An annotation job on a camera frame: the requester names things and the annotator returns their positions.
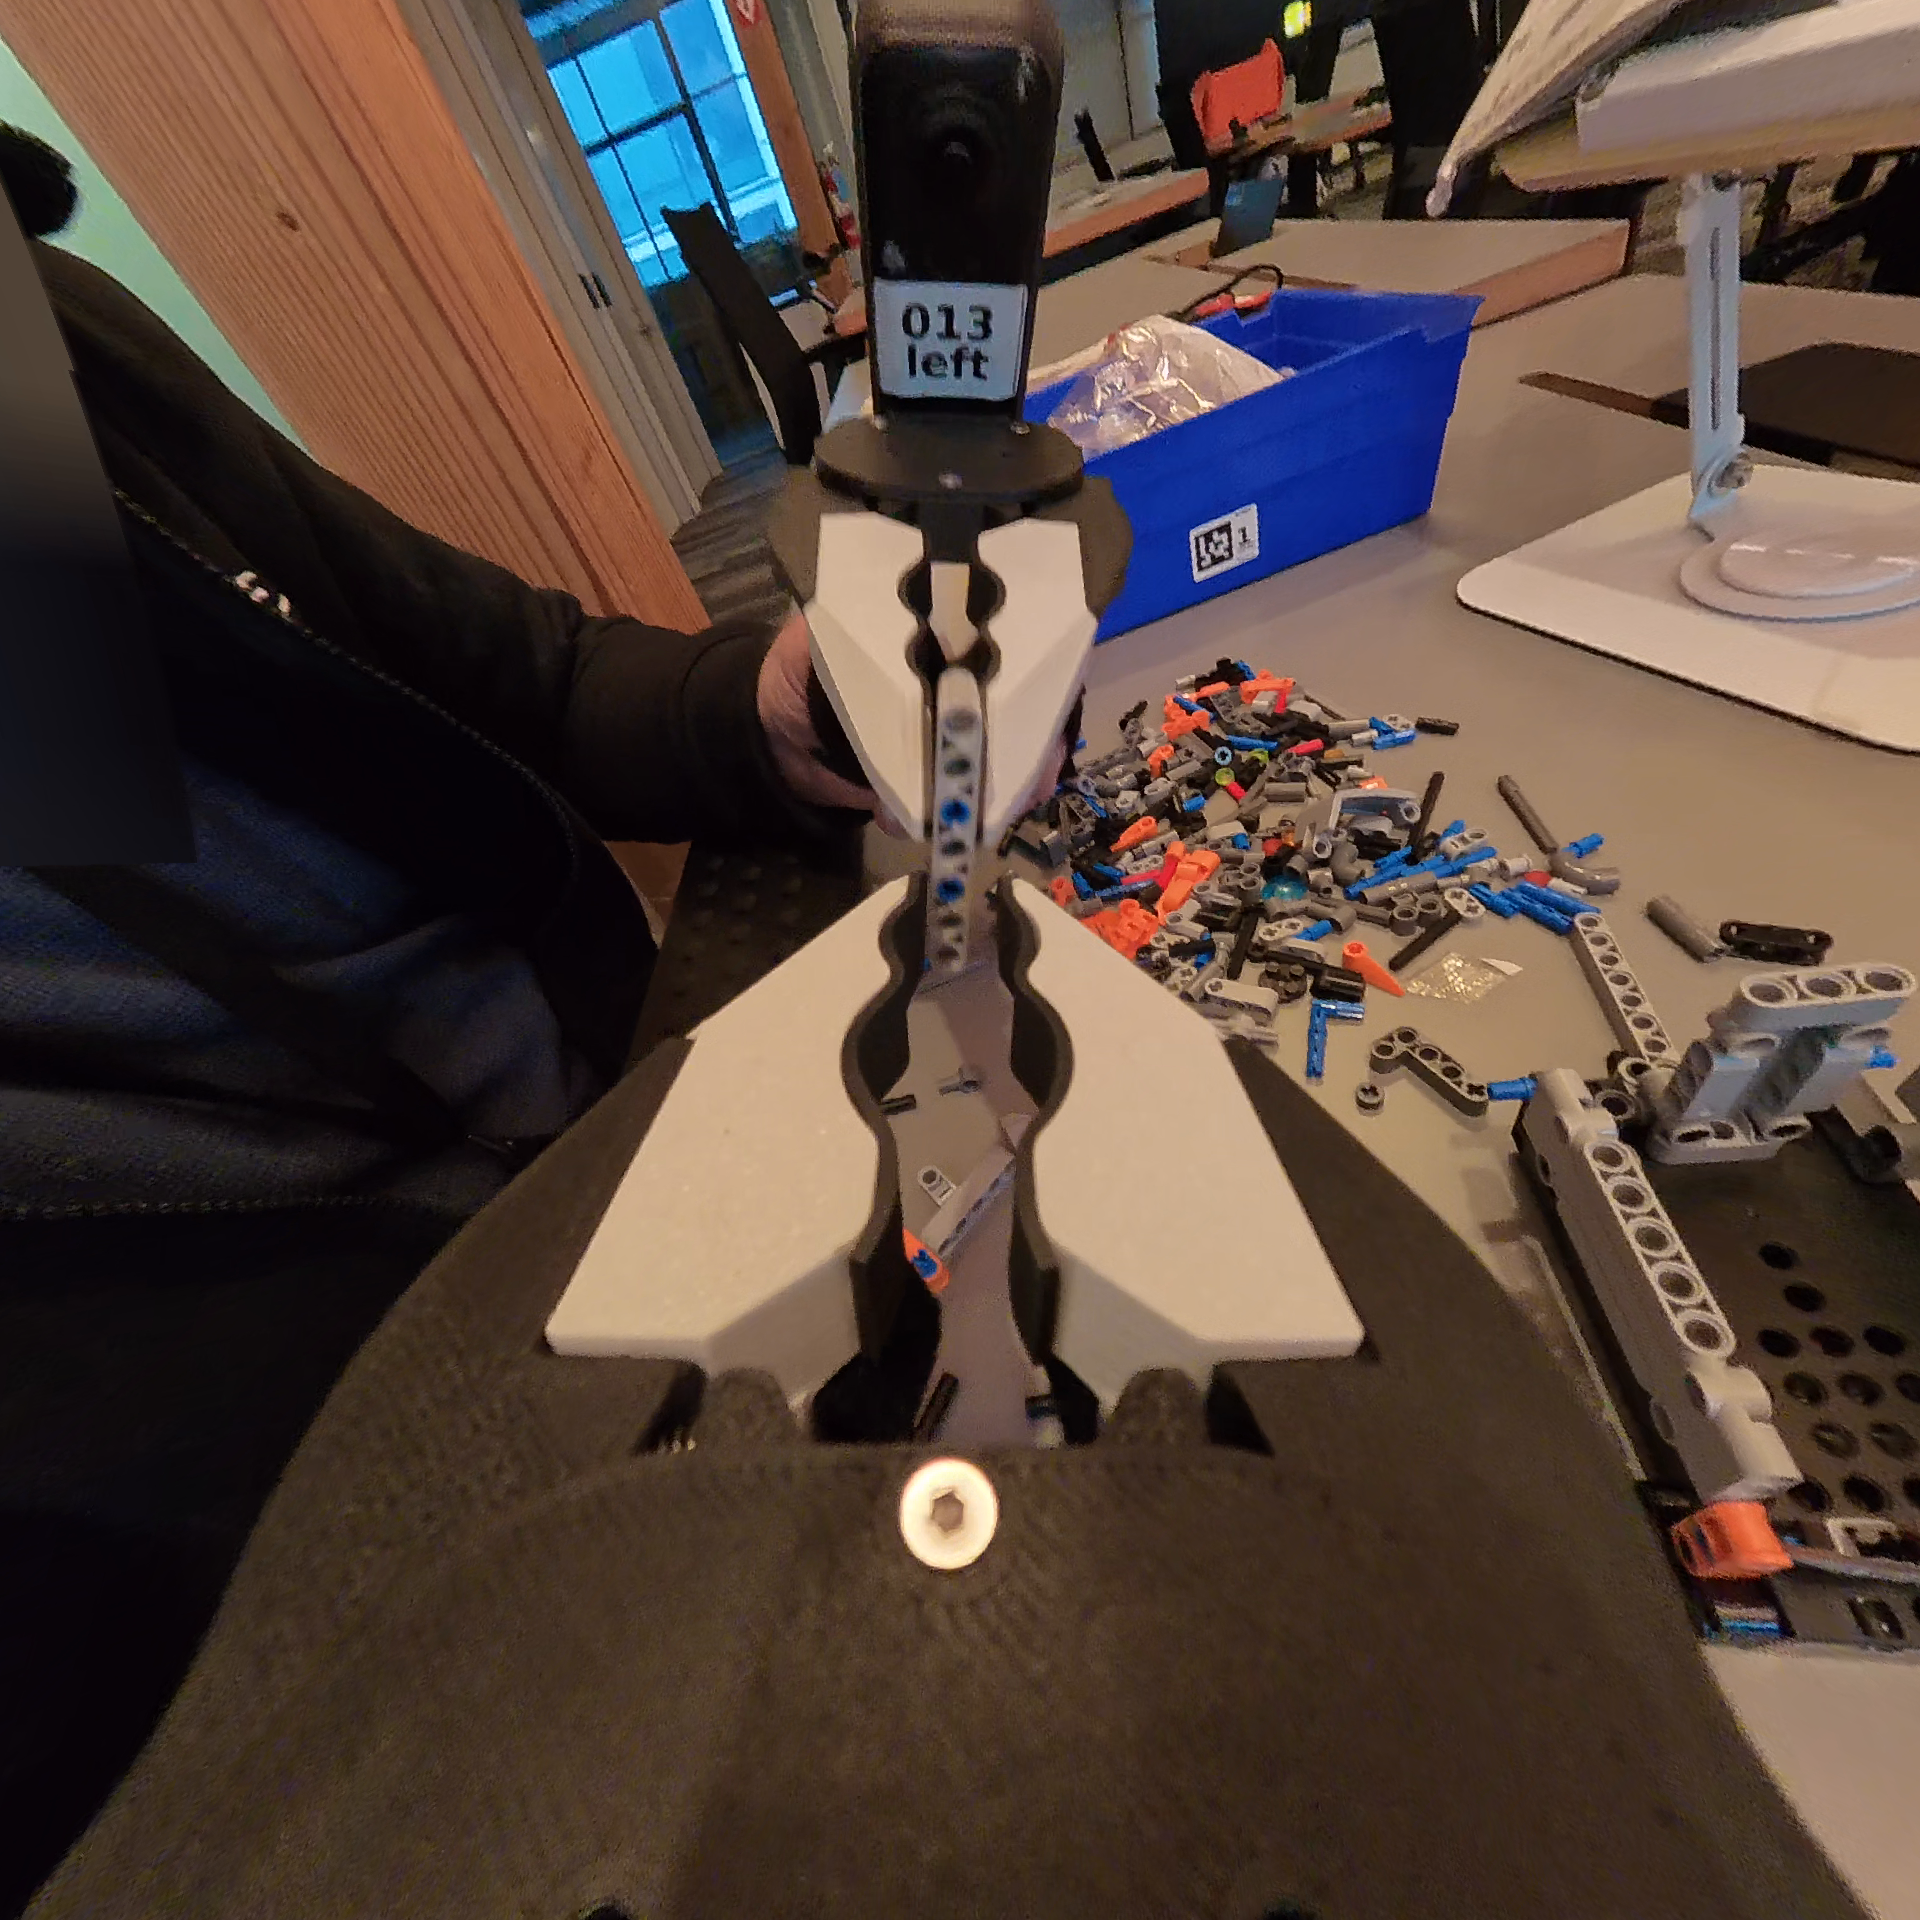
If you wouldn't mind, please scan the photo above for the long grey beam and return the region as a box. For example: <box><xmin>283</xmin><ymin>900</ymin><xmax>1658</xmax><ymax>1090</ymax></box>
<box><xmin>1569</xmin><ymin>911</ymin><xmax>1681</xmax><ymax>1069</ymax></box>

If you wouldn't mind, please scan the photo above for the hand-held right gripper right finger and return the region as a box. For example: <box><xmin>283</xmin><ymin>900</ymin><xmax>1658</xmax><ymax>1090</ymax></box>
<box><xmin>994</xmin><ymin>881</ymin><xmax>1368</xmax><ymax>1443</ymax></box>

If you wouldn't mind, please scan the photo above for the blue plastic bin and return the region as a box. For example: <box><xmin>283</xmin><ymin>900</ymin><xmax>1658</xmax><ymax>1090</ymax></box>
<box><xmin>1019</xmin><ymin>286</ymin><xmax>1488</xmax><ymax>647</ymax></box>

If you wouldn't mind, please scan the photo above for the black perforated panel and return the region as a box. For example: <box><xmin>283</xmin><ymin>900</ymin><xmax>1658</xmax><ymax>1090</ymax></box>
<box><xmin>638</xmin><ymin>833</ymin><xmax>932</xmax><ymax>1052</ymax></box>

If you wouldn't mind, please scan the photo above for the clear plastic bag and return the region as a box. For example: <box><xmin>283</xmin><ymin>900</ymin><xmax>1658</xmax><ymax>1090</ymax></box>
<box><xmin>1043</xmin><ymin>316</ymin><xmax>1291</xmax><ymax>459</ymax></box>

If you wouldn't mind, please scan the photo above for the orange desk divider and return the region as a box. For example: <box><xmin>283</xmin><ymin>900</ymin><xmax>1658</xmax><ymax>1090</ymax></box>
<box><xmin>1191</xmin><ymin>37</ymin><xmax>1297</xmax><ymax>162</ymax></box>

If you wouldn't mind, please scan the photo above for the blue lit window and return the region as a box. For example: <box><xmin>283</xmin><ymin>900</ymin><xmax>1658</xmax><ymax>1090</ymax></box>
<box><xmin>546</xmin><ymin>0</ymin><xmax>811</xmax><ymax>295</ymax></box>

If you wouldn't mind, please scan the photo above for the short light grey beam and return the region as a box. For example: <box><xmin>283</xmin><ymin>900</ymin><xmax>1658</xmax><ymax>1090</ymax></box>
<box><xmin>920</xmin><ymin>1113</ymin><xmax>1041</xmax><ymax>1254</ymax></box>

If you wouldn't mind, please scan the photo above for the wooden board document stand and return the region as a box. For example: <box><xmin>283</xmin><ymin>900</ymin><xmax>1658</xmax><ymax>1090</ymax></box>
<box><xmin>1425</xmin><ymin>0</ymin><xmax>1920</xmax><ymax>751</ymax></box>

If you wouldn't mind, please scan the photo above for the black chair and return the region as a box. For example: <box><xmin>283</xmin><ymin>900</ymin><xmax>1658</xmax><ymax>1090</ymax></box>
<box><xmin>662</xmin><ymin>201</ymin><xmax>849</xmax><ymax>466</ymax></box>

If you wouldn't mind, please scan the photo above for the grey black robot model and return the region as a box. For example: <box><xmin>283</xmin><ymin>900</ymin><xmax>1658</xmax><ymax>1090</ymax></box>
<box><xmin>1506</xmin><ymin>961</ymin><xmax>1920</xmax><ymax>1647</ymax></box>

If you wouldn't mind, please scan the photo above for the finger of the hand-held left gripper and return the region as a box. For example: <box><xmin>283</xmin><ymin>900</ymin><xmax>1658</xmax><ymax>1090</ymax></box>
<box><xmin>971</xmin><ymin>522</ymin><xmax>1100</xmax><ymax>846</ymax></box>
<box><xmin>802</xmin><ymin>513</ymin><xmax>942</xmax><ymax>846</ymax></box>

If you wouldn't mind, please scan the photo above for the dark grey axle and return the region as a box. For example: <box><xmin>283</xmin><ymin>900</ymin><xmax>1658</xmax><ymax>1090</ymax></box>
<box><xmin>1495</xmin><ymin>772</ymin><xmax>1625</xmax><ymax>898</ymax></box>

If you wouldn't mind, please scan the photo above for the grey beam with blue pins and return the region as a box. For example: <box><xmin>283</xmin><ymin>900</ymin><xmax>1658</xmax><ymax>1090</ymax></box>
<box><xmin>920</xmin><ymin>671</ymin><xmax>994</xmax><ymax>981</ymax></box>

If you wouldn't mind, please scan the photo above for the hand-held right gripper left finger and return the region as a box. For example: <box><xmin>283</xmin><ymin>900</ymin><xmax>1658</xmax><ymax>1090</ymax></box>
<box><xmin>546</xmin><ymin>881</ymin><xmax>932</xmax><ymax>1443</ymax></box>

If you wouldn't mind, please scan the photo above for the instruction booklet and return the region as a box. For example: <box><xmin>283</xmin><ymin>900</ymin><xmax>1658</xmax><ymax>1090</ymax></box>
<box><xmin>1425</xmin><ymin>0</ymin><xmax>1705</xmax><ymax>220</ymax></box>

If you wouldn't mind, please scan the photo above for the pile of plastic building pieces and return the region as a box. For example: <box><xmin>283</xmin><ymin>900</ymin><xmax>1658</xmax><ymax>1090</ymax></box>
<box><xmin>1001</xmin><ymin>655</ymin><xmax>1625</xmax><ymax>1081</ymax></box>

